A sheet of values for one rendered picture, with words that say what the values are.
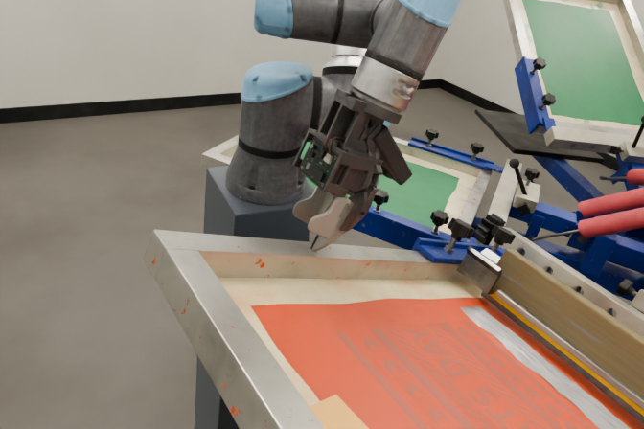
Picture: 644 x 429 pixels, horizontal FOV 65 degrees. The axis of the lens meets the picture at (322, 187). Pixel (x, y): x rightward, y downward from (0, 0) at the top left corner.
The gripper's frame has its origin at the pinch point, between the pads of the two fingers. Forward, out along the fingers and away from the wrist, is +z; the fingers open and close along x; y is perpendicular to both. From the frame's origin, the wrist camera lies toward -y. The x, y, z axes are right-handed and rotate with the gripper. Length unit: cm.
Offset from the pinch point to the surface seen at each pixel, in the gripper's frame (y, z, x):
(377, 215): -54, 10, -34
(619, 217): -95, -15, 3
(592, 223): -93, -11, -2
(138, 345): -50, 118, -110
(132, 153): -96, 101, -280
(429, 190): -87, 4, -46
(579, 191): -151, -14, -30
